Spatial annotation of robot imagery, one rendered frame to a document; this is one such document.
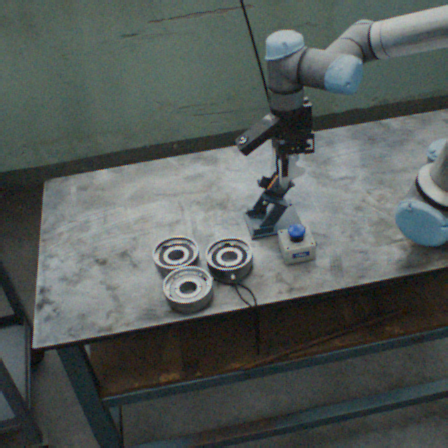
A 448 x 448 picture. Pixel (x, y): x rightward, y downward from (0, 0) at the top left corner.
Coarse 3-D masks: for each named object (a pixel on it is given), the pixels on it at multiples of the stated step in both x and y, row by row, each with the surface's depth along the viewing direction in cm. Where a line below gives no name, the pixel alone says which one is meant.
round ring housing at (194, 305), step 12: (168, 276) 135; (180, 276) 137; (204, 276) 136; (168, 288) 134; (180, 288) 135; (192, 288) 137; (168, 300) 131; (192, 300) 129; (204, 300) 131; (192, 312) 132
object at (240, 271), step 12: (216, 240) 142; (228, 240) 143; (240, 240) 142; (228, 252) 142; (240, 252) 140; (252, 252) 138; (228, 264) 138; (252, 264) 139; (216, 276) 139; (228, 276) 136; (240, 276) 138
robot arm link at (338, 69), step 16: (336, 48) 120; (352, 48) 121; (304, 64) 119; (320, 64) 118; (336, 64) 116; (352, 64) 115; (304, 80) 121; (320, 80) 118; (336, 80) 116; (352, 80) 116
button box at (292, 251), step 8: (280, 232) 142; (280, 240) 141; (288, 240) 140; (296, 240) 139; (304, 240) 139; (312, 240) 139; (280, 248) 143; (288, 248) 138; (296, 248) 137; (304, 248) 138; (312, 248) 138; (288, 256) 138; (296, 256) 139; (304, 256) 139; (312, 256) 140; (288, 264) 140
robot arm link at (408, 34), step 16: (400, 16) 119; (416, 16) 116; (432, 16) 113; (352, 32) 124; (368, 32) 122; (384, 32) 120; (400, 32) 117; (416, 32) 115; (432, 32) 113; (368, 48) 123; (384, 48) 121; (400, 48) 119; (416, 48) 117; (432, 48) 116
